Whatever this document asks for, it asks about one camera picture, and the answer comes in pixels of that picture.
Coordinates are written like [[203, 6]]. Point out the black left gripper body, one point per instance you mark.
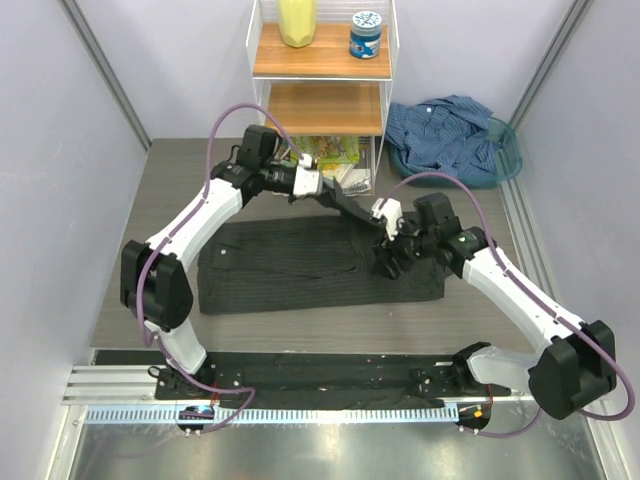
[[277, 178]]

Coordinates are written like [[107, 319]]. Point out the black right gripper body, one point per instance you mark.
[[405, 248]]

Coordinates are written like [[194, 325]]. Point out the black pinstripe long sleeve shirt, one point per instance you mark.
[[303, 263]]

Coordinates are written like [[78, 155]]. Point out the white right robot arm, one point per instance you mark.
[[570, 365]]

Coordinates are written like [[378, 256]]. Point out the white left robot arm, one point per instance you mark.
[[153, 277]]

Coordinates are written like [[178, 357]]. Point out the stack of books and papers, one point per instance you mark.
[[353, 178]]

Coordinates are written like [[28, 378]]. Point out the blue checked long sleeve shirt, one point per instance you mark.
[[444, 135]]

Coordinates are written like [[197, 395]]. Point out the teal plastic basin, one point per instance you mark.
[[506, 154]]

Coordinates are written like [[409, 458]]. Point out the blue lidded jar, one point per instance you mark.
[[365, 34]]

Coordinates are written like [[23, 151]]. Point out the yellow vase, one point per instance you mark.
[[297, 21]]

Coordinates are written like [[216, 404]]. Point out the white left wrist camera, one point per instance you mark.
[[307, 181]]

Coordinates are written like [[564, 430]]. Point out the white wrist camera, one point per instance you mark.
[[307, 181], [389, 212]]

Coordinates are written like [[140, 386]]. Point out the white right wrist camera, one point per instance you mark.
[[389, 212]]

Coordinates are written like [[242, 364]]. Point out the white wire wooden shelf unit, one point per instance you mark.
[[321, 89]]

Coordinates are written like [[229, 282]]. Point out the perforated metal rail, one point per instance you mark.
[[201, 414]]

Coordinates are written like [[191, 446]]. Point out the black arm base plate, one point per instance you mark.
[[296, 381]]

